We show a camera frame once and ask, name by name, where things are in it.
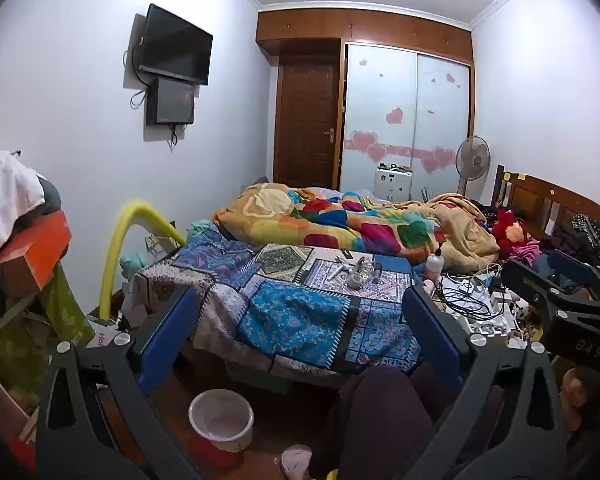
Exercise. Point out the white cloth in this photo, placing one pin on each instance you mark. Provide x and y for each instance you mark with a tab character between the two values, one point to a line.
7	200

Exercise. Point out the standing fan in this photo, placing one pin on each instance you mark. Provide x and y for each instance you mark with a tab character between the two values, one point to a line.
472	157

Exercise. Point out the white box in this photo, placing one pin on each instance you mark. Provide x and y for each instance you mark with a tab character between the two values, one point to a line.
392	184

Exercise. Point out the wooden headboard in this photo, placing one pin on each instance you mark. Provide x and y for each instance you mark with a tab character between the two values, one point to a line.
550	200

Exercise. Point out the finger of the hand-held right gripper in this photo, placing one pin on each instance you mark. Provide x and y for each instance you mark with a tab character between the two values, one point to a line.
575	266
530	280

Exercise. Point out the teal plush pillow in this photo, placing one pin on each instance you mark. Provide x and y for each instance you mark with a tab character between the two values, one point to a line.
200	232

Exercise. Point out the orange box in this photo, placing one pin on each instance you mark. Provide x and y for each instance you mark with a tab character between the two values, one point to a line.
35	252

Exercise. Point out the white earphones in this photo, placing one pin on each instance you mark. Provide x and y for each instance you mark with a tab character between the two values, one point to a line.
356	279

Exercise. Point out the colourful fleece blanket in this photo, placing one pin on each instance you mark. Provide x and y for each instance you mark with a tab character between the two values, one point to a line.
340	220

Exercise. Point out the person's leg dark trousers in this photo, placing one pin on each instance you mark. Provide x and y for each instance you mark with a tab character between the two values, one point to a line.
380	425

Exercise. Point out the frosted wardrobe doors pink hearts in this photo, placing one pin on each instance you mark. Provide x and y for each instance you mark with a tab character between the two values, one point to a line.
400	105

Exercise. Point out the dark polka dot clothing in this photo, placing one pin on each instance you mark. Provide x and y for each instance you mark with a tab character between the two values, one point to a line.
585	237

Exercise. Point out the white bottle black cap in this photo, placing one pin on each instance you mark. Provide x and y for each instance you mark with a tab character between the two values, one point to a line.
434	265

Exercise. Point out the wall-mounted black television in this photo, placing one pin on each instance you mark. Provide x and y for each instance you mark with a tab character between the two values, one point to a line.
177	45

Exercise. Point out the brown wooden door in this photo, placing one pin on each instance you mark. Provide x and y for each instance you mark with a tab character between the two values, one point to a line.
307	125

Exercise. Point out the dark grey cloth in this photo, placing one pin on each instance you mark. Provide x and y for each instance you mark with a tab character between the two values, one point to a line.
51	195

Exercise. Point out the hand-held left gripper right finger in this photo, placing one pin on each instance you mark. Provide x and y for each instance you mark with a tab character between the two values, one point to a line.
430	322

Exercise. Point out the pink slipper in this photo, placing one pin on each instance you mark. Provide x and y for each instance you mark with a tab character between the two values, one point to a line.
296	462

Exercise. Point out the green patterned bag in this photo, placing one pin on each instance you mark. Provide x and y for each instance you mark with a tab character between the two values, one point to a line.
60	310

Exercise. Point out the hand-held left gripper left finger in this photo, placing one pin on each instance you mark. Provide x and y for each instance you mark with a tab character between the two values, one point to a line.
167	332

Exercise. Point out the person's right hand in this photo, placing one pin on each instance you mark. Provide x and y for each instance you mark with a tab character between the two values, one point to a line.
577	397

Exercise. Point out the white plastic bucket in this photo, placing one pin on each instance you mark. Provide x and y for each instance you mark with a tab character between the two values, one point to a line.
221	422

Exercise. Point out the yellow foam tube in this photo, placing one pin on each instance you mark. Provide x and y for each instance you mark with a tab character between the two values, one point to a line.
111	260

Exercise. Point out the wooden overhead cabinet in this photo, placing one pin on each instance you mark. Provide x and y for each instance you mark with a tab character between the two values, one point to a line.
365	27

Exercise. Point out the blue patchwork bedsheet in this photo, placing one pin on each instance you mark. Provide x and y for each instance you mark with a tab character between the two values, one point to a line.
290	315

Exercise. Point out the red plush toy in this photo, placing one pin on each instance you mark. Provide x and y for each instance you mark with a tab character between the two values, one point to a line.
507	227

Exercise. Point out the small black wall monitor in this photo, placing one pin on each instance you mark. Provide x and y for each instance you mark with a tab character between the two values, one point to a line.
171	102

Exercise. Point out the silver marker pen black cap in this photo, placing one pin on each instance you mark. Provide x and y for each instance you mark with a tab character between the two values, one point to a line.
338	273

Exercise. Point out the white power strip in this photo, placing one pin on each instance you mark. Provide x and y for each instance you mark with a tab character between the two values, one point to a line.
500	310

